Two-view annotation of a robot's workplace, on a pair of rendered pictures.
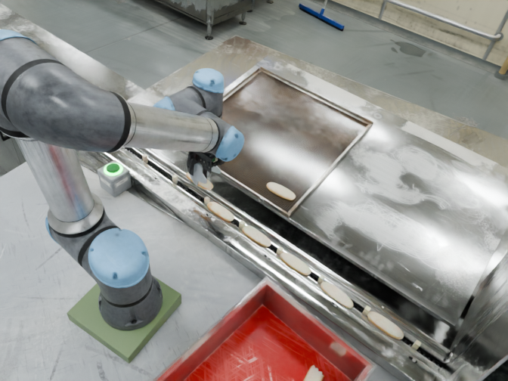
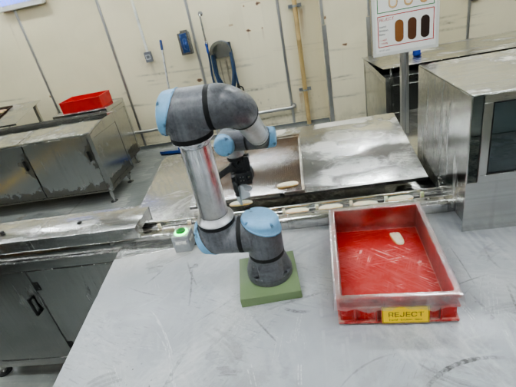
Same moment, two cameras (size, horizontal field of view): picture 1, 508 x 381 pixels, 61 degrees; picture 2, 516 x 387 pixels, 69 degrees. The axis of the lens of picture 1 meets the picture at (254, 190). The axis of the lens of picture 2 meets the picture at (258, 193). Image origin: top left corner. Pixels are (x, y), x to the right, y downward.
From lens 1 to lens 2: 0.77 m
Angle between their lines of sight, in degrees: 25
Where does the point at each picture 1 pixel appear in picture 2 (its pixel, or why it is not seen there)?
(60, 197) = (216, 193)
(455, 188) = (366, 133)
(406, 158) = (331, 137)
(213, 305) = (312, 249)
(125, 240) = (257, 210)
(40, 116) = (230, 100)
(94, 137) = (252, 107)
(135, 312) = (284, 261)
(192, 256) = not seen: hidden behind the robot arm
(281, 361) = (374, 243)
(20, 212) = (139, 293)
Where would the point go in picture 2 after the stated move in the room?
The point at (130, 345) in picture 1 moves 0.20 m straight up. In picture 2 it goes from (295, 285) to (286, 233)
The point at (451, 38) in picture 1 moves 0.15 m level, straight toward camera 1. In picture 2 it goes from (268, 120) to (269, 124)
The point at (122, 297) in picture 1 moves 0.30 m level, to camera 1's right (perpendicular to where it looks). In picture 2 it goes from (277, 246) to (353, 210)
